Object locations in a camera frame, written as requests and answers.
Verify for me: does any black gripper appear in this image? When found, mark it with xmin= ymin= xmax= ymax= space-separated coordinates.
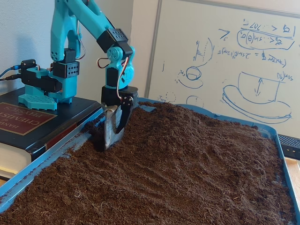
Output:
xmin=100 ymin=85 xmax=139 ymax=151

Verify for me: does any brown soil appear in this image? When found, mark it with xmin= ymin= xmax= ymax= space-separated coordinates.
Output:
xmin=0 ymin=101 xmax=295 ymax=225

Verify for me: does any black chemistry physics handbook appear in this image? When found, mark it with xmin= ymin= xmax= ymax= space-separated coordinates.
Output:
xmin=0 ymin=88 xmax=105 ymax=181

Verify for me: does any blue plastic tray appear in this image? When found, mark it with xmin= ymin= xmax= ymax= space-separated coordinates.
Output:
xmin=0 ymin=97 xmax=300 ymax=225

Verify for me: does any whiteboard with blue drawings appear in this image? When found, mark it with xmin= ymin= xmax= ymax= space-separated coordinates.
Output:
xmin=144 ymin=0 xmax=300 ymax=139

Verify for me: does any perforated black box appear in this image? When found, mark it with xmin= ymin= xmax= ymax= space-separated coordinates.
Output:
xmin=277 ymin=134 xmax=300 ymax=160

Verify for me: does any black cable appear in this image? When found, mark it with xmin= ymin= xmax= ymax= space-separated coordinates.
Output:
xmin=0 ymin=75 xmax=22 ymax=82

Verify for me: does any blue cable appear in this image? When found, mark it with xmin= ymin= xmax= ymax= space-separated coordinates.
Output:
xmin=0 ymin=65 xmax=22 ymax=78

